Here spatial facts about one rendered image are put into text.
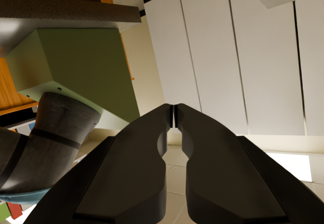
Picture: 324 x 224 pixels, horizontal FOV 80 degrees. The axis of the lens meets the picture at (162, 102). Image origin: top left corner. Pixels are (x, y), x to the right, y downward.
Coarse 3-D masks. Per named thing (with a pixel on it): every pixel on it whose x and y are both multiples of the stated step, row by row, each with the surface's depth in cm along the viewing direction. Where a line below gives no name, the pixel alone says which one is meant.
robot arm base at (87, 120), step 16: (48, 96) 45; (64, 96) 44; (48, 112) 44; (64, 112) 45; (80, 112) 45; (96, 112) 49; (48, 128) 43; (64, 128) 44; (80, 128) 46; (80, 144) 48
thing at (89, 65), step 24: (24, 48) 42; (48, 48) 37; (72, 48) 41; (96, 48) 45; (120, 48) 50; (24, 72) 46; (48, 72) 38; (72, 72) 40; (96, 72) 44; (120, 72) 49; (72, 96) 43; (96, 96) 44; (120, 96) 49; (120, 120) 51
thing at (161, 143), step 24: (144, 120) 10; (168, 120) 12; (120, 144) 9; (144, 144) 9; (120, 168) 7; (144, 168) 7; (96, 192) 7; (120, 192) 6; (144, 192) 6; (96, 216) 6; (120, 216) 6; (144, 216) 7
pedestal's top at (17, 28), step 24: (0, 0) 28; (24, 0) 30; (48, 0) 33; (72, 0) 36; (0, 24) 30; (24, 24) 33; (48, 24) 35; (72, 24) 38; (96, 24) 42; (120, 24) 46; (0, 48) 44
